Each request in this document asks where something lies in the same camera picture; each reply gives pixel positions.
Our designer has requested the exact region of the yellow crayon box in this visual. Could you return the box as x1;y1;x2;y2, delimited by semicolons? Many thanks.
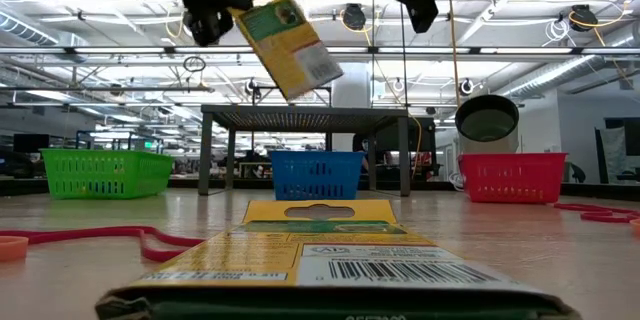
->
228;0;345;102
94;198;584;320

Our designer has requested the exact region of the black office chair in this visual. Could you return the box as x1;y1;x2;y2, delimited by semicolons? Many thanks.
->
567;162;587;185

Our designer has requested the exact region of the grey perforated metal shelf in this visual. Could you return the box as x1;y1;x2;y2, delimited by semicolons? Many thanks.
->
198;104;414;199

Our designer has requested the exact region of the person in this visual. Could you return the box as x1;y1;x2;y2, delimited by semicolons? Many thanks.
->
352;133;374;174

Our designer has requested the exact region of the blue plastic basket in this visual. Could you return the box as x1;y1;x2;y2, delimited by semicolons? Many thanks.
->
269;150;366;202

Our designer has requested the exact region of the green plastic basket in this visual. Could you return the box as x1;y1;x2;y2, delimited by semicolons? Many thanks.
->
40;148;175;200

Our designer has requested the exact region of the red plastic basket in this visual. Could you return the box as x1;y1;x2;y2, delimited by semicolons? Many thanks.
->
457;152;569;205

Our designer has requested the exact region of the black monitor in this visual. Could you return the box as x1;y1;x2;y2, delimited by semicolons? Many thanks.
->
13;133;51;155

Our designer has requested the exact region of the hanging cable loop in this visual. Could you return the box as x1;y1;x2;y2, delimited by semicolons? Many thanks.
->
182;55;207;74

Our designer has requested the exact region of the black ceiling cable reel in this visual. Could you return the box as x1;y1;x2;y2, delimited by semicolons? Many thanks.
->
341;3;368;32
568;3;599;31

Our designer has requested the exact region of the black hanging cable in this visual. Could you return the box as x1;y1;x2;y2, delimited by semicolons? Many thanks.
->
399;7;407;107

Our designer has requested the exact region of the yellow hanging cable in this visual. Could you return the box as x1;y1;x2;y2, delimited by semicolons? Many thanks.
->
448;0;460;95

